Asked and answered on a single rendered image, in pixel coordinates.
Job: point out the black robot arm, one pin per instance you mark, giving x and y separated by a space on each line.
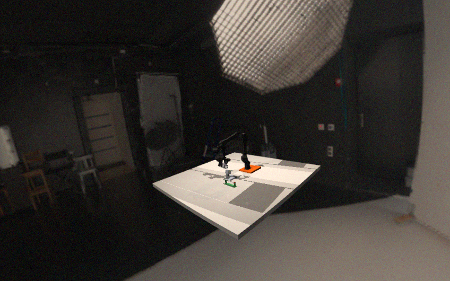
222 143

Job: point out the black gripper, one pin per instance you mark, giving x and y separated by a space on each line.
221 158

